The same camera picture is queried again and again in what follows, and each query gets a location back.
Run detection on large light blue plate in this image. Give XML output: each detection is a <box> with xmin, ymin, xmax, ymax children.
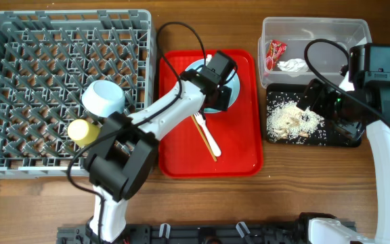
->
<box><xmin>185</xmin><ymin>58</ymin><xmax>240</xmax><ymax>108</ymax></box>

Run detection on red snack wrapper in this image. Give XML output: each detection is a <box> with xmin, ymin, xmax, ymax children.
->
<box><xmin>265</xmin><ymin>40</ymin><xmax>287</xmax><ymax>70</ymax></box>

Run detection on black rectangular tray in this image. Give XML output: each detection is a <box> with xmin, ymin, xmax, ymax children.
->
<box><xmin>266</xmin><ymin>83</ymin><xmax>362</xmax><ymax>147</ymax></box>

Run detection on yellow cup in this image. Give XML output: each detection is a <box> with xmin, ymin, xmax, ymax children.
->
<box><xmin>67</xmin><ymin>119</ymin><xmax>100</xmax><ymax>147</ymax></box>

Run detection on small light blue bowl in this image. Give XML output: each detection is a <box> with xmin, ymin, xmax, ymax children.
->
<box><xmin>81</xmin><ymin>80</ymin><xmax>125</xmax><ymax>118</ymax></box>

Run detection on red plastic serving tray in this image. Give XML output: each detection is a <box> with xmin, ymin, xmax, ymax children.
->
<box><xmin>158</xmin><ymin>49</ymin><xmax>263</xmax><ymax>178</ymax></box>

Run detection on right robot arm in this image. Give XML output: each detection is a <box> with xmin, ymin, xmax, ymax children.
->
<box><xmin>297</xmin><ymin>40</ymin><xmax>390</xmax><ymax>243</ymax></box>

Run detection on grey plastic dishwasher rack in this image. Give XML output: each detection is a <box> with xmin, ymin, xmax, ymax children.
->
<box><xmin>0</xmin><ymin>9</ymin><xmax>156</xmax><ymax>179</ymax></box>

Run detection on rice and food scraps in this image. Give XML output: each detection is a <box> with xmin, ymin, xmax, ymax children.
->
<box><xmin>266</xmin><ymin>91</ymin><xmax>326</xmax><ymax>144</ymax></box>

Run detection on white tissue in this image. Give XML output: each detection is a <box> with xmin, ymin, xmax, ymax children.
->
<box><xmin>277</xmin><ymin>58</ymin><xmax>309</xmax><ymax>73</ymax></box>

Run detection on wooden chopstick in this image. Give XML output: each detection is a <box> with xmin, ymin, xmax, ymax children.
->
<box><xmin>191</xmin><ymin>115</ymin><xmax>217</xmax><ymax>162</ymax></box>

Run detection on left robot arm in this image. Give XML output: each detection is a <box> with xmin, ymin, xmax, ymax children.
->
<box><xmin>84</xmin><ymin>51</ymin><xmax>237</xmax><ymax>243</ymax></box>

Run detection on white plastic fork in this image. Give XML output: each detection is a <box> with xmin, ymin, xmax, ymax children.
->
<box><xmin>194</xmin><ymin>113</ymin><xmax>221</xmax><ymax>157</ymax></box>

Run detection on clear plastic waste bin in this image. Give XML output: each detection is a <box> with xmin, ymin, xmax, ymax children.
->
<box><xmin>258</xmin><ymin>17</ymin><xmax>372</xmax><ymax>88</ymax></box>

